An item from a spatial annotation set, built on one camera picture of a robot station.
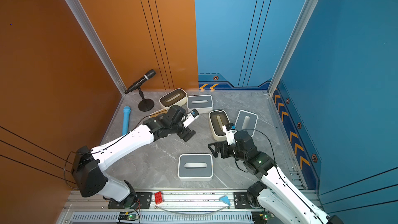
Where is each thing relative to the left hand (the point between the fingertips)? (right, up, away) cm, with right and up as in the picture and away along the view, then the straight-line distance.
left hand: (191, 123), depth 81 cm
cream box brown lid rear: (-11, +15, +28) cm, 34 cm away
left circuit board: (-28, -42, -10) cm, 51 cm away
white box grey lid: (+7, +11, +25) cm, 28 cm away
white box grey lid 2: (+2, -24, +3) cm, 24 cm away
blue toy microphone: (-46, +6, +24) cm, 53 cm away
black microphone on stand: (-35, +10, +28) cm, 46 cm away
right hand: (+13, -10, -7) cm, 18 cm away
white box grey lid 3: (+34, -1, +18) cm, 39 cm away
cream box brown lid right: (+16, +1, +16) cm, 22 cm away
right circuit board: (+33, -41, -12) cm, 54 cm away
